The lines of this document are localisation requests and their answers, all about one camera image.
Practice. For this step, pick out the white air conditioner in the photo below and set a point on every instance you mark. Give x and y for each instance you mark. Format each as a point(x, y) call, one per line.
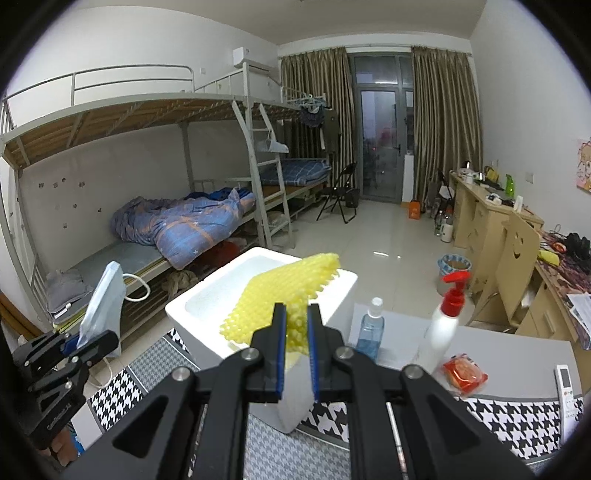
point(241, 56)

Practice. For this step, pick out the blue rimmed trash bin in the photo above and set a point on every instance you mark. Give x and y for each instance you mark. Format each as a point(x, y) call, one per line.
point(448, 264)

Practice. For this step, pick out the white red pump bottle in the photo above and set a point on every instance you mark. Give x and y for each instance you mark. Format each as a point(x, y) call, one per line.
point(444, 323)

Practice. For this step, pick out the metal bunk bed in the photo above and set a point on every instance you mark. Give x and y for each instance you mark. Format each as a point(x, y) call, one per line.
point(81, 145)

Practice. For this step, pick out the red snack packet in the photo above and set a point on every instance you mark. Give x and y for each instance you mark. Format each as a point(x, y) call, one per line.
point(464, 374)

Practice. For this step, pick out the person left hand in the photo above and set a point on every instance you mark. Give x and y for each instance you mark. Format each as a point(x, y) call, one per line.
point(63, 448)

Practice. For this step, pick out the far wooden desk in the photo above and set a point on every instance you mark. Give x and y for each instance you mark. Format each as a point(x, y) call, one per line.
point(479, 228)

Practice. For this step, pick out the brown curtain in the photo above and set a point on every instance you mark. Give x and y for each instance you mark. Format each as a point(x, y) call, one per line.
point(447, 125)
point(320, 82)

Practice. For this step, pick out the brown curtain left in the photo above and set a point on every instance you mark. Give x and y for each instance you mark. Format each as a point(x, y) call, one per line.
point(320, 82)

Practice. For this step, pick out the blue spray bottle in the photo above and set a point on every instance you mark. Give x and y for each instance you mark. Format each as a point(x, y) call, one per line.
point(372, 330)

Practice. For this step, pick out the wooden smiley chair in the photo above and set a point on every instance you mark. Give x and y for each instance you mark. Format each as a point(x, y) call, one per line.
point(500, 301)

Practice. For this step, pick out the glass balcony door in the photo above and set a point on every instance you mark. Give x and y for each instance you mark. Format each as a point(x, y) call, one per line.
point(383, 85)

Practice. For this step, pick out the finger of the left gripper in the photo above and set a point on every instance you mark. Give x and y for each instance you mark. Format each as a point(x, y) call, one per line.
point(89, 354)
point(48, 348)

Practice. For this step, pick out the houndstooth table mat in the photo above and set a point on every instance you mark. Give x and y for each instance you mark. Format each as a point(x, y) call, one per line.
point(319, 447)

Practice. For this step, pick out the anime girl poster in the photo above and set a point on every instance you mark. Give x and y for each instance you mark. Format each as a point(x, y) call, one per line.
point(583, 180)

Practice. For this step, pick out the brown curtain right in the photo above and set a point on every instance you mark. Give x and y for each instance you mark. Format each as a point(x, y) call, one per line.
point(447, 125)

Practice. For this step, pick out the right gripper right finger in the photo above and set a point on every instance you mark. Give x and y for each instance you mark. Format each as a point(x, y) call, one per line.
point(402, 423)

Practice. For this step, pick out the green spray bottle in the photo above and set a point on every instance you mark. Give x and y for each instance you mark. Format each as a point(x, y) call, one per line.
point(510, 186)

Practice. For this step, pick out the black folding chair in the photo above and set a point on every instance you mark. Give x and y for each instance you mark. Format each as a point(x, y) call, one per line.
point(343, 195)

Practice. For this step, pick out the yellow sponge cloth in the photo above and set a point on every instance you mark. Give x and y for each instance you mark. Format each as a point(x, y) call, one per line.
point(281, 304)

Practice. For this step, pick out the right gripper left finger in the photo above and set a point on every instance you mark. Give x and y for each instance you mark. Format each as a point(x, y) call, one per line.
point(193, 424)

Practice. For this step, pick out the white styrofoam box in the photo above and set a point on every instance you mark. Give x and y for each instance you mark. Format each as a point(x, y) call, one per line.
point(217, 317)

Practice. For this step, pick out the white papers on desk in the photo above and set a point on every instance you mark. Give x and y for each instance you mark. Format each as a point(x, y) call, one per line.
point(581, 312)

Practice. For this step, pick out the white remote control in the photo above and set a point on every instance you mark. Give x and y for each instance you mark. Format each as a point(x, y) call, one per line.
point(566, 396)

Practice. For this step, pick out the wooden desk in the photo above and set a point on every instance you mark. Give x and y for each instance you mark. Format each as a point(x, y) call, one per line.
point(549, 315)
point(479, 228)

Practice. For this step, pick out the orange bag on floor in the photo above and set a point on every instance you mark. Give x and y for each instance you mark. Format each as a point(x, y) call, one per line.
point(414, 210)

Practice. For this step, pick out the blue plaid quilt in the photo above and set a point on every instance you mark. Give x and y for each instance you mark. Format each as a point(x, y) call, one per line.
point(183, 229)

